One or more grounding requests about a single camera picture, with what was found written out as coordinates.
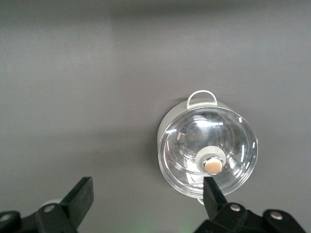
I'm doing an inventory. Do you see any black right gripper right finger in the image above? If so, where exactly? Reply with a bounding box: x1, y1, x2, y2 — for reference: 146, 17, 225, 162
194, 177, 307, 233

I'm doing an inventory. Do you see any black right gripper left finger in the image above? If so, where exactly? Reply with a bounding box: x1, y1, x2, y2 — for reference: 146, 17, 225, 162
0, 176, 94, 233

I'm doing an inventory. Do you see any glass lid with metal knob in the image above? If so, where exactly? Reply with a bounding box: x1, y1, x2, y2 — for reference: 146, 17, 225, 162
157, 106, 258, 197

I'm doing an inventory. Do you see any white stock pot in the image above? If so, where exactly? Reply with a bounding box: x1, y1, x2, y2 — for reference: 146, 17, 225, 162
156, 90, 259, 206

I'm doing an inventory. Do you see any dark grey table mat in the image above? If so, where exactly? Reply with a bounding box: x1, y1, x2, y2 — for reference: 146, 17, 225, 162
0, 0, 311, 233

